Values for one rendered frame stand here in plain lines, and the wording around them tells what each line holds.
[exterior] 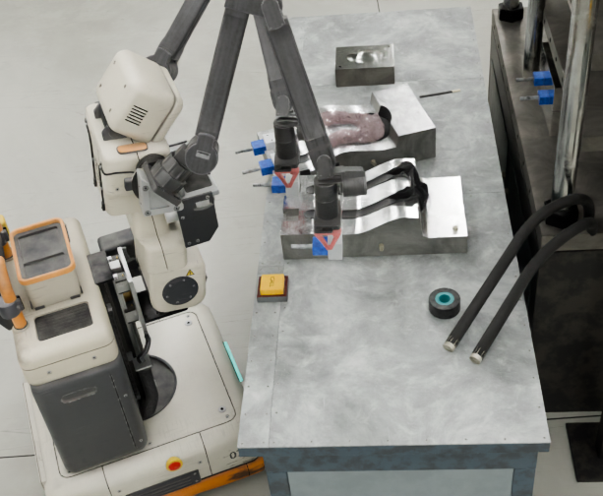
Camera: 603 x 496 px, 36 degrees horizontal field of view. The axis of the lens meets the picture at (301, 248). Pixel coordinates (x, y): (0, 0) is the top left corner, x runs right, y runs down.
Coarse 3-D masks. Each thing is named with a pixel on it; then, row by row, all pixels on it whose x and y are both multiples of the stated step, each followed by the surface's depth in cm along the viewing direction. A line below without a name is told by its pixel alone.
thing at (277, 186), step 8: (272, 176) 266; (288, 176) 263; (256, 184) 265; (264, 184) 265; (272, 184) 263; (280, 184) 263; (296, 184) 261; (272, 192) 264; (280, 192) 264; (288, 192) 264; (296, 192) 263
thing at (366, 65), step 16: (336, 48) 326; (352, 48) 325; (368, 48) 324; (384, 48) 323; (336, 64) 319; (352, 64) 318; (368, 64) 317; (384, 64) 316; (336, 80) 319; (352, 80) 319; (368, 80) 318; (384, 80) 318
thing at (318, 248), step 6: (318, 240) 240; (330, 240) 238; (294, 246) 241; (300, 246) 241; (306, 246) 241; (312, 246) 239; (318, 246) 239; (324, 246) 239; (336, 246) 237; (318, 252) 240; (324, 252) 239; (330, 252) 239; (336, 252) 239; (330, 258) 240; (336, 258) 240
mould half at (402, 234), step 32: (384, 192) 257; (448, 192) 264; (288, 224) 255; (352, 224) 254; (384, 224) 248; (416, 224) 248; (448, 224) 254; (288, 256) 258; (320, 256) 257; (352, 256) 256
